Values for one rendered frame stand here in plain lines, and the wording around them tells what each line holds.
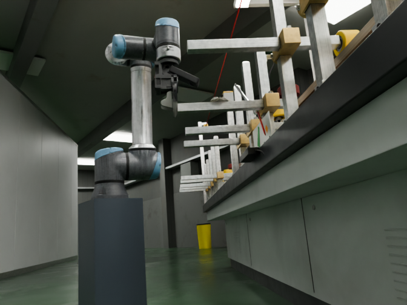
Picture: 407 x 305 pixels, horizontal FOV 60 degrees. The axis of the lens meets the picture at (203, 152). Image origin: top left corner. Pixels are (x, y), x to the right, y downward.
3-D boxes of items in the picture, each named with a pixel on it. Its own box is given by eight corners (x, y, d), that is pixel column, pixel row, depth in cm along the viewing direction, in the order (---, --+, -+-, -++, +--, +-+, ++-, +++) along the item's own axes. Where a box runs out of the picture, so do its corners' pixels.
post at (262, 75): (270, 163, 126) (255, 43, 136) (267, 165, 129) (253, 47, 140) (279, 163, 126) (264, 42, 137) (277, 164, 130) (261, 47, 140)
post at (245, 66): (253, 161, 151) (241, 60, 162) (251, 163, 155) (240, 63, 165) (261, 161, 152) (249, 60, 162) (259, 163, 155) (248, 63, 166)
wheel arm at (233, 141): (184, 148, 172) (183, 140, 173) (183, 149, 175) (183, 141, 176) (270, 143, 176) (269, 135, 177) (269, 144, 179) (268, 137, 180)
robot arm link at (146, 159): (126, 181, 194) (124, 49, 201) (157, 180, 200) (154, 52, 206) (129, 180, 180) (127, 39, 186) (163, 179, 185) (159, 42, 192)
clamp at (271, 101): (266, 106, 123) (264, 92, 124) (258, 118, 136) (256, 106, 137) (282, 105, 124) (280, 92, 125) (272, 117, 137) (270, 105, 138)
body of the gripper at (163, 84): (156, 97, 130) (155, 67, 132) (179, 97, 131) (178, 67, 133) (155, 89, 122) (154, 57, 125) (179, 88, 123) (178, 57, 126)
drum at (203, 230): (215, 247, 845) (213, 223, 858) (203, 249, 824) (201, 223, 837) (206, 247, 873) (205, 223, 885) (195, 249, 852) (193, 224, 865)
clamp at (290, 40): (283, 43, 101) (280, 27, 102) (270, 65, 114) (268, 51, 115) (303, 42, 101) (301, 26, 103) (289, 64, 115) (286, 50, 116)
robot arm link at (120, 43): (103, 43, 194) (113, 29, 131) (126, 45, 198) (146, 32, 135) (103, 65, 196) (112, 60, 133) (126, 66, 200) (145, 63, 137)
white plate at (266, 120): (271, 138, 119) (267, 111, 122) (254, 155, 145) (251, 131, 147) (272, 138, 119) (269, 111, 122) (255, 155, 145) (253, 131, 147)
